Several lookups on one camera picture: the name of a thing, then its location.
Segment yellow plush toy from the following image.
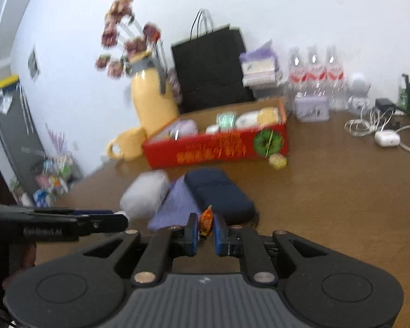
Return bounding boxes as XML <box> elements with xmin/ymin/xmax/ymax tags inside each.
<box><xmin>258</xmin><ymin>107</ymin><xmax>281</xmax><ymax>125</ymax></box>

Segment orange candy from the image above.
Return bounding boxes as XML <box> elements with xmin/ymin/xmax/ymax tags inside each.
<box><xmin>199</xmin><ymin>205</ymin><xmax>215</xmax><ymax>240</ymax></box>

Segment clear snack container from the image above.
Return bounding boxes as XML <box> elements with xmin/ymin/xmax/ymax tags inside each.
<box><xmin>253</xmin><ymin>85</ymin><xmax>288</xmax><ymax>100</ymax></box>

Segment pile of colourful packets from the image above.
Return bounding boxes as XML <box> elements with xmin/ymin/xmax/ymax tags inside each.
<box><xmin>32</xmin><ymin>154</ymin><xmax>76</xmax><ymax>206</ymax></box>

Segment purple tissue pack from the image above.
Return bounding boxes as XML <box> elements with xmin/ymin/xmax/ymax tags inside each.
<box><xmin>239</xmin><ymin>40</ymin><xmax>277</xmax><ymax>76</ymax></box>

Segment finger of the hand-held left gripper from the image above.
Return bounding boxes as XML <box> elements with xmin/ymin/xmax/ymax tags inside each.
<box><xmin>78</xmin><ymin>213</ymin><xmax>130</xmax><ymax>237</ymax></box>
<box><xmin>71</xmin><ymin>209</ymin><xmax>116</xmax><ymax>215</ymax></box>

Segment purple plush toy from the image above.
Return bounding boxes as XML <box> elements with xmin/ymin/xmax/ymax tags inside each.
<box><xmin>172</xmin><ymin>119</ymin><xmax>199</xmax><ymax>140</ymax></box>

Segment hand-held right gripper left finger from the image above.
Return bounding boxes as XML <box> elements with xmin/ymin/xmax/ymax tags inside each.
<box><xmin>83</xmin><ymin>213</ymin><xmax>199</xmax><ymax>286</ymax></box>

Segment dark upright board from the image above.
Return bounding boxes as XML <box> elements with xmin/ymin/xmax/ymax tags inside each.
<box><xmin>0</xmin><ymin>82</ymin><xmax>48</xmax><ymax>195</ymax></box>

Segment yellow wrapped cube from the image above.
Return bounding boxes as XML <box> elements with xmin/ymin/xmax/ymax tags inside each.
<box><xmin>269</xmin><ymin>154</ymin><xmax>288</xmax><ymax>170</ymax></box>

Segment yellow mug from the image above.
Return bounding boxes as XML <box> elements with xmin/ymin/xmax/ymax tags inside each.
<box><xmin>106</xmin><ymin>126</ymin><xmax>147</xmax><ymax>161</ymax></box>

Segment navy blue pouch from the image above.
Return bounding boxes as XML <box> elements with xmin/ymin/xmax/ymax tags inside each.
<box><xmin>184</xmin><ymin>168</ymin><xmax>256</xmax><ymax>224</ymax></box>

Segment green bottle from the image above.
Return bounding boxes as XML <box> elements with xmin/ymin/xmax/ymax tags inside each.
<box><xmin>398</xmin><ymin>73</ymin><xmax>410</xmax><ymax>108</ymax></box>

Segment purple dried flowers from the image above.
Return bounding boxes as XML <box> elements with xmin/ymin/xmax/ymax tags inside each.
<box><xmin>46</xmin><ymin>123</ymin><xmax>69</xmax><ymax>158</ymax></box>

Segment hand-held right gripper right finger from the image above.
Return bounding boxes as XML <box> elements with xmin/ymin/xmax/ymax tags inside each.
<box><xmin>213</xmin><ymin>213</ymin><xmax>329</xmax><ymax>286</ymax></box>

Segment coiled white cable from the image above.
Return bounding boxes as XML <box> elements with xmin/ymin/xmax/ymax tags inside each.
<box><xmin>344</xmin><ymin>107</ymin><xmax>397</xmax><ymax>137</ymax></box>

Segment red cardboard box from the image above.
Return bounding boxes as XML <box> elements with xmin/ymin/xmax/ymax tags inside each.
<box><xmin>142</xmin><ymin>98</ymin><xmax>289</xmax><ymax>169</ymax></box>

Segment white plush toy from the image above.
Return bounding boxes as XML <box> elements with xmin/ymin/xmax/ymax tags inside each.
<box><xmin>236</xmin><ymin>112</ymin><xmax>260</xmax><ymax>128</ymax></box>

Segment yellow strip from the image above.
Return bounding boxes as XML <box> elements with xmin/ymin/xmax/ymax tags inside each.
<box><xmin>0</xmin><ymin>74</ymin><xmax>20</xmax><ymax>91</ymax></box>

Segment black paper bag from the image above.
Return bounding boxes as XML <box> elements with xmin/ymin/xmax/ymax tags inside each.
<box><xmin>171</xmin><ymin>8</ymin><xmax>257</xmax><ymax>114</ymax></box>

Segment white flat box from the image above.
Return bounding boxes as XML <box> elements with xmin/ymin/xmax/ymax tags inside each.
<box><xmin>242</xmin><ymin>70</ymin><xmax>282</xmax><ymax>87</ymax></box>

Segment white robot toy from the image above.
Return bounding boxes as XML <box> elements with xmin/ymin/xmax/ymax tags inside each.
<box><xmin>347</xmin><ymin>73</ymin><xmax>371</xmax><ymax>113</ymax></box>

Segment yellow thermos jug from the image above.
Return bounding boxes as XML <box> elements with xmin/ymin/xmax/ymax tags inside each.
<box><xmin>128</xmin><ymin>51</ymin><xmax>180</xmax><ymax>137</ymax></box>

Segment wall socket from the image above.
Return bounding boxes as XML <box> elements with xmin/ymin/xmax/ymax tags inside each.
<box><xmin>27</xmin><ymin>45</ymin><xmax>41</xmax><ymax>80</ymax></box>

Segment white tissue pack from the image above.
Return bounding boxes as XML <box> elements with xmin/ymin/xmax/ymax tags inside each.
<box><xmin>119</xmin><ymin>170</ymin><xmax>171</xmax><ymax>219</ymax></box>

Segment clear water bottle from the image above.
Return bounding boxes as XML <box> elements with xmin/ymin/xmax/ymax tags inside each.
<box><xmin>288</xmin><ymin>47</ymin><xmax>307</xmax><ymax>105</ymax></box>
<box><xmin>306</xmin><ymin>45</ymin><xmax>326</xmax><ymax>98</ymax></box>
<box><xmin>324</xmin><ymin>45</ymin><xmax>348</xmax><ymax>110</ymax></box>

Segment purple cloth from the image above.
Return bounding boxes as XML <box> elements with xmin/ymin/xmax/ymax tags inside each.
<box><xmin>147</xmin><ymin>176</ymin><xmax>206</xmax><ymax>232</ymax></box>

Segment pink artificial flowers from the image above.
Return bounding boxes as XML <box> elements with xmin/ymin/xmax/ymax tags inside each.
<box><xmin>95</xmin><ymin>0</ymin><xmax>183</xmax><ymax>105</ymax></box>

